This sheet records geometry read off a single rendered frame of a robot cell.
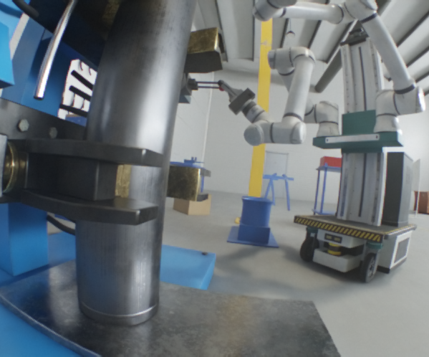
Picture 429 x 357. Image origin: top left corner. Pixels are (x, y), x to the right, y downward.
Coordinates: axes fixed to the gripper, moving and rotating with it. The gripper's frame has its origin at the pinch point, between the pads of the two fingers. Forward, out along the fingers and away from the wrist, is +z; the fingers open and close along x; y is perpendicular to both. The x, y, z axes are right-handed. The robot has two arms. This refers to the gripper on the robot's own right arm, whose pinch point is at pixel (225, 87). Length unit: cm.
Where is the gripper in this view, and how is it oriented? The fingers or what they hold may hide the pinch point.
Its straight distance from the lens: 114.9
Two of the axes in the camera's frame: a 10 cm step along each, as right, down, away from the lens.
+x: -7.2, 6.9, 0.8
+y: -1.4, -0.2, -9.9
